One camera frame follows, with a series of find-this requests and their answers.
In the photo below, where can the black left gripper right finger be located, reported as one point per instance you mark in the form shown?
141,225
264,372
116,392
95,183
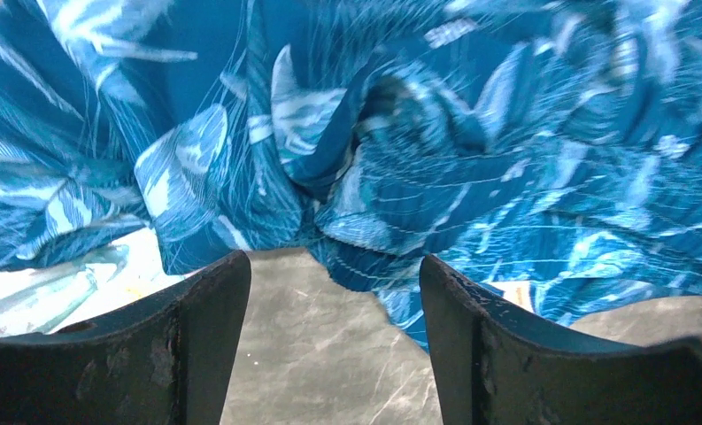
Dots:
496,363

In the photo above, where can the toothbrush blister pack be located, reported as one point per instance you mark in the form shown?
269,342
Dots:
43,300

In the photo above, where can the blue leaf-print shorts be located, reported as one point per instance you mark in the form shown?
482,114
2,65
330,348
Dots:
550,151

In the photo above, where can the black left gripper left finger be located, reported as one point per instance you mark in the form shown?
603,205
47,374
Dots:
164,359

